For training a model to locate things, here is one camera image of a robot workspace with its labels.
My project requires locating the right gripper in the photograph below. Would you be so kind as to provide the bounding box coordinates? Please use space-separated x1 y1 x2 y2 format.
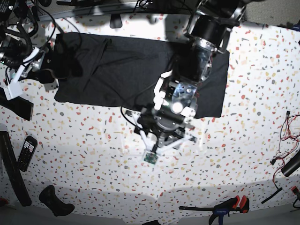
3 47 83 100

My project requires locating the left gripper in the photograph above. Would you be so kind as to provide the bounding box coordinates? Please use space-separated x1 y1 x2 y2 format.
126 108 197 165

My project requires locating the dark grey T-shirt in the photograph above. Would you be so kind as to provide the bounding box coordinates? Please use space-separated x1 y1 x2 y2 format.
53 32 230 119

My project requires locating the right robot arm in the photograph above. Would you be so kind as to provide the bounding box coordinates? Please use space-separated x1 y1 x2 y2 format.
0 0 83 101

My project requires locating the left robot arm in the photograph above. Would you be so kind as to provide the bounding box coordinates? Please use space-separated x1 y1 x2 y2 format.
122 0 248 165

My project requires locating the black folded cloth strip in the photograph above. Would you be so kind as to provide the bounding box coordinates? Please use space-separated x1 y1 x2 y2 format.
0 88 34 121

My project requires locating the black TV remote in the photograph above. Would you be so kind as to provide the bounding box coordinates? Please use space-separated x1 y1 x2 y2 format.
17 136 38 172

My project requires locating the black monitor stand foot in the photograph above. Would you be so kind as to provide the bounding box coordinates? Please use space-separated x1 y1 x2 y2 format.
110 14 122 29

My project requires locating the long black tube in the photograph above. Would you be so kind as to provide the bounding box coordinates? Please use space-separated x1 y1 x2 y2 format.
0 131 32 207

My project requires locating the black blue bar clamp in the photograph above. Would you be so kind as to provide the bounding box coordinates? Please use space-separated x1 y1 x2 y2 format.
179 195 250 225

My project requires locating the black game controller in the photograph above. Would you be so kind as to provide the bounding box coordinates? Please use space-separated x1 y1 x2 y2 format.
39 185 75 217

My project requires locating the black cylinder right edge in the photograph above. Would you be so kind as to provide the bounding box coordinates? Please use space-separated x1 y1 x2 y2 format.
281 155 300 177

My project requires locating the red and white wire bundle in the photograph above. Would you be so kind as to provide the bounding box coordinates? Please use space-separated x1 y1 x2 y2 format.
270 111 300 190

